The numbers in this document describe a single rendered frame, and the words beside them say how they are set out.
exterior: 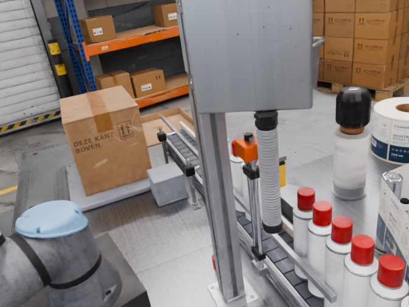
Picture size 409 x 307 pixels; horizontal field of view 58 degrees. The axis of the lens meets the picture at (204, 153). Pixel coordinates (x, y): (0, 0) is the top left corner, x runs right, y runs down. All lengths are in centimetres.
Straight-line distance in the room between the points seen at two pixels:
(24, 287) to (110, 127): 64
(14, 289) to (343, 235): 55
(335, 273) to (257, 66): 38
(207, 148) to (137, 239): 51
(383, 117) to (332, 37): 325
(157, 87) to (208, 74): 417
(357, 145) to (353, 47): 337
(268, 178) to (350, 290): 22
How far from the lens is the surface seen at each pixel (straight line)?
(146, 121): 188
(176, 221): 111
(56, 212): 76
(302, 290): 82
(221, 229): 73
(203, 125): 61
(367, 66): 426
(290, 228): 90
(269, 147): 55
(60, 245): 74
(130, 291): 85
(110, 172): 128
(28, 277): 73
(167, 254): 101
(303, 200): 71
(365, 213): 103
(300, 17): 51
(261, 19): 51
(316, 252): 72
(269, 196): 59
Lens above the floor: 148
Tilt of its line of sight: 26 degrees down
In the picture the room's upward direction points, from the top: 8 degrees counter-clockwise
